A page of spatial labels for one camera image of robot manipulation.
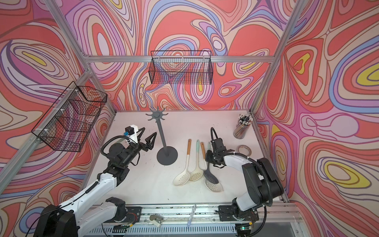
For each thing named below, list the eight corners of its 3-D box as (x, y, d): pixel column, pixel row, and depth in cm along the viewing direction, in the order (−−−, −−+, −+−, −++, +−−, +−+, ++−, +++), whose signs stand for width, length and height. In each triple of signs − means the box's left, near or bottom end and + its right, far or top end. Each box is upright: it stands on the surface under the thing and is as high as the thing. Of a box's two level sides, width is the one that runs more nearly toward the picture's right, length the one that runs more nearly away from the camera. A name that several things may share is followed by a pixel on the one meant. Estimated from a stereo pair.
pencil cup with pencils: (234, 138, 105) (240, 123, 91) (232, 130, 110) (237, 114, 96) (246, 138, 105) (254, 123, 91) (243, 130, 110) (250, 114, 96)
